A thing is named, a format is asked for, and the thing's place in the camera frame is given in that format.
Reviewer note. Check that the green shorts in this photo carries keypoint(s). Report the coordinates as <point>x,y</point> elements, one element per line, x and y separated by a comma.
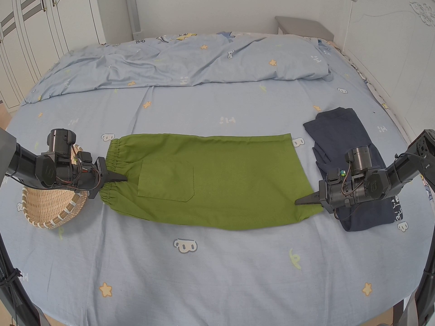
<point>238,182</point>

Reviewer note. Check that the round woven basket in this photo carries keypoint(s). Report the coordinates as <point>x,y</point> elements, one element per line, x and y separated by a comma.
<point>47,209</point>

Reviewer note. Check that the dark blue T-shirt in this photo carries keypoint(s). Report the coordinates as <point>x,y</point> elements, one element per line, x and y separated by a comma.
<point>336,131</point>

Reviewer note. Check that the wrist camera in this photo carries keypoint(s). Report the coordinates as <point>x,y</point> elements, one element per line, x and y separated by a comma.
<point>84,159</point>
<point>334,176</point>

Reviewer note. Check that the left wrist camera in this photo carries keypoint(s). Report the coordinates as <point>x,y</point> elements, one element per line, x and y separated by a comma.
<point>84,159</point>

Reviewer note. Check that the grey bedside table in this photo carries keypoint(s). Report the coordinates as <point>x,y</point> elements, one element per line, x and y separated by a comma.
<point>302,27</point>

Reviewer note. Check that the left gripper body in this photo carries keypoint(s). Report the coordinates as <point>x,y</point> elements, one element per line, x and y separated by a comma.
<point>85,180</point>

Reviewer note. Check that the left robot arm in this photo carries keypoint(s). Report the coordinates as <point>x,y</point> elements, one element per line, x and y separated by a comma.
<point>27,168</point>

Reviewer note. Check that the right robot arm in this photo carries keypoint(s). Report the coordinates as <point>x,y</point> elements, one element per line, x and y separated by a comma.
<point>401,171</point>

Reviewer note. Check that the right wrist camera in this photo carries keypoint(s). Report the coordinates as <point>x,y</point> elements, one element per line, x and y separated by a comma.
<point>334,176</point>

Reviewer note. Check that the white wardrobe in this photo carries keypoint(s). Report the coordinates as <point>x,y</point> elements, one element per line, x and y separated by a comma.
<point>40,39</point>

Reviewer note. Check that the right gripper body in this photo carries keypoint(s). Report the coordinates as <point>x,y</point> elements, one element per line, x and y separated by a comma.
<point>343,195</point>

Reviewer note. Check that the pale blue quilt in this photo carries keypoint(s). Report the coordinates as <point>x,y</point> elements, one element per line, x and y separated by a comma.
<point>204,63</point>

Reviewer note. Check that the grey vertical wall pipe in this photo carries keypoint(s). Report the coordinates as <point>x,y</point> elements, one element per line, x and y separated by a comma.
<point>135,5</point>

